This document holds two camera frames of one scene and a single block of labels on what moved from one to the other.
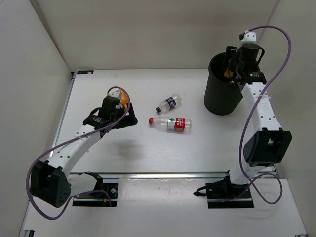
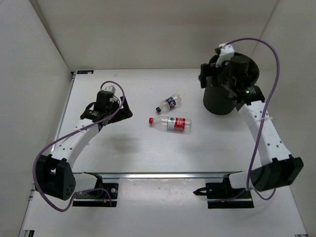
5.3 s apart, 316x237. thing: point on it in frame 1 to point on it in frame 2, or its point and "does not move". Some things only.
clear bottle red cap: (172, 124) does not move
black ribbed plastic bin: (222, 96) does not move
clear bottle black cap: (174, 100) does not move
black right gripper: (232, 52) to (211, 70)
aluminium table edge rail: (191, 175) does not move
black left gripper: (129, 120) to (123, 113)
